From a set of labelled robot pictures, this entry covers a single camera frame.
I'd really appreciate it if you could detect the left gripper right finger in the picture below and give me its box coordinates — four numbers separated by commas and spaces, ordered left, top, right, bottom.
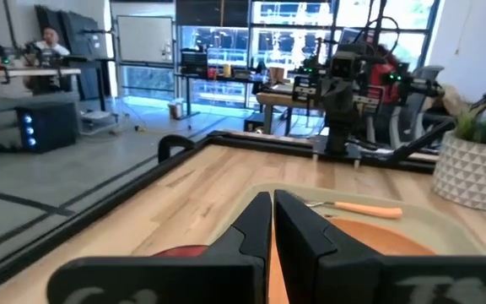
273, 189, 381, 304

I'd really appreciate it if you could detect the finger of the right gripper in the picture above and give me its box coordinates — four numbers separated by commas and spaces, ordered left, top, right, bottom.
323, 82, 339, 128
337, 82, 354, 128

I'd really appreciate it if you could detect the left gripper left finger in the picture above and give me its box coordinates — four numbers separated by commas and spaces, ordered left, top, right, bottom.
207, 192, 273, 304

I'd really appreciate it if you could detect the red faceted cup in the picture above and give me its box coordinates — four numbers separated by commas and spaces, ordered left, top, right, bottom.
153, 244, 209, 258

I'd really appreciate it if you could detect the fork with orange handle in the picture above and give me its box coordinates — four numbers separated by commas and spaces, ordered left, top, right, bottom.
297, 196, 404, 220

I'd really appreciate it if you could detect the orange round plate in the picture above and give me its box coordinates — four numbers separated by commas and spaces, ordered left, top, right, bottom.
326, 217, 437, 258

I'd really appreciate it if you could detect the beige plastic tray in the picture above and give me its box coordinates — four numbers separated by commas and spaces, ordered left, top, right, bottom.
203, 182, 486, 259

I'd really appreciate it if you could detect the wooden table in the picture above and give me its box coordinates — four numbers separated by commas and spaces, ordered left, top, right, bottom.
255, 90, 327, 136

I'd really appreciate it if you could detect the red bag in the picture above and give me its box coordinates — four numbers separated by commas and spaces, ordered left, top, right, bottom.
369, 44, 401, 105

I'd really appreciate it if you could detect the black floor box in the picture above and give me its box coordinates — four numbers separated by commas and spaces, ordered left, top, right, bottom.
242, 112, 266, 133

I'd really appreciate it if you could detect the grey office chair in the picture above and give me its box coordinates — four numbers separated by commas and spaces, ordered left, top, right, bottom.
364, 65, 446, 149

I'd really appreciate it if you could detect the black desk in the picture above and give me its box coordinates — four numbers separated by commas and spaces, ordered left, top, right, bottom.
174, 72, 269, 120

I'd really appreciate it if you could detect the black crate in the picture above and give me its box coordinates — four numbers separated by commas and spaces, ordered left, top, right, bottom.
181, 49, 209, 78

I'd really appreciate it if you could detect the small bucket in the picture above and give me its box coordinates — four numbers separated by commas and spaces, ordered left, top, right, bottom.
167, 98, 186, 121

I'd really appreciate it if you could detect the potted plant white pot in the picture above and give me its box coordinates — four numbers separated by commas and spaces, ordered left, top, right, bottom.
431, 69, 486, 212

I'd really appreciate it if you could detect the whiteboard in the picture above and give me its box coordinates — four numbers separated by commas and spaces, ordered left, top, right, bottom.
116, 15, 175, 65

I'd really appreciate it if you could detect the black computer tower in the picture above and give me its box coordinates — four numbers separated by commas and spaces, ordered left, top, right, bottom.
14, 100, 79, 155

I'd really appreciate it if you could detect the dark equipment panel rack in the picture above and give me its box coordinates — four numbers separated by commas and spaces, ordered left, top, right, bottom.
33, 3, 116, 60

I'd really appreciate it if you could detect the person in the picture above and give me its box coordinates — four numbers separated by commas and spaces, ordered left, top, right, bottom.
34, 26, 72, 58

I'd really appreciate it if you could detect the white desk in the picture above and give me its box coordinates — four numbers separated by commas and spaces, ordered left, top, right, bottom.
0, 67, 83, 102

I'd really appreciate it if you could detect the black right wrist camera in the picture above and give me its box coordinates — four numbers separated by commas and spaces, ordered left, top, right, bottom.
329, 51, 357, 80

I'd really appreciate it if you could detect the black cable loop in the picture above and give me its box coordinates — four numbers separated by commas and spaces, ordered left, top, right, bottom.
157, 134, 197, 165

